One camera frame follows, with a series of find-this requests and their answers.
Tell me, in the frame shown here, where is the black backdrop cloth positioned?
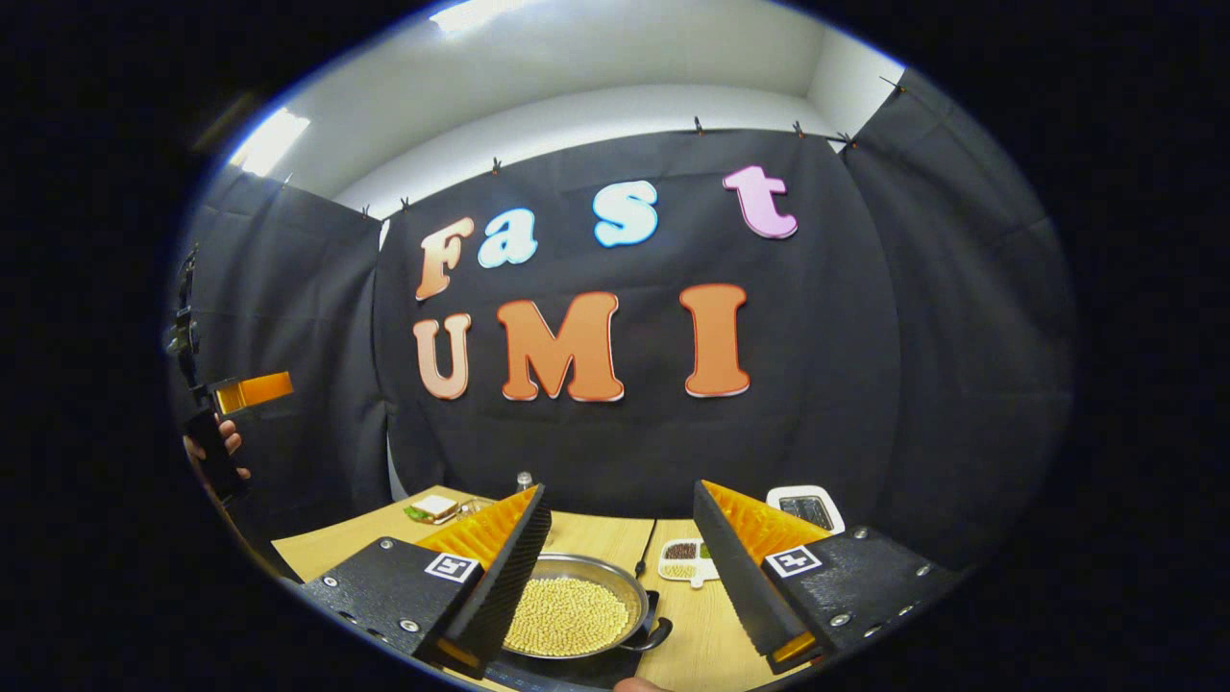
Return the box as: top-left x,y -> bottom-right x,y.
168,67 -> 1077,578

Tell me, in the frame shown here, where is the small ceiling light panel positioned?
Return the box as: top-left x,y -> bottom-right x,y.
228,107 -> 312,180

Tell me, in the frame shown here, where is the sandwich with lettuce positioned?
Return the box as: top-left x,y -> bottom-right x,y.
404,494 -> 460,526

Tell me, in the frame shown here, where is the steel pot with black handle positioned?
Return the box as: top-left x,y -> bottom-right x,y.
500,553 -> 674,662

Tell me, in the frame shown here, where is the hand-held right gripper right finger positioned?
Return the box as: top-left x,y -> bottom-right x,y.
692,478 -> 962,675

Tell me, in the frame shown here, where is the pile of yellow soybeans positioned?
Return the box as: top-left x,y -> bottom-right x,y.
506,577 -> 631,658

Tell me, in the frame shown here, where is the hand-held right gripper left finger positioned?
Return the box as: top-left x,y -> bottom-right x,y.
303,483 -> 554,680

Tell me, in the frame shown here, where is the black induction cooktop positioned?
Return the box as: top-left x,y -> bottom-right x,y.
480,590 -> 666,692

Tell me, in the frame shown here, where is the large ceiling light panel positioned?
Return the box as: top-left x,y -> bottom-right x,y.
429,0 -> 526,36

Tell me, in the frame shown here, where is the white divided bean dish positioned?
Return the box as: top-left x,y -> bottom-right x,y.
657,538 -> 721,590

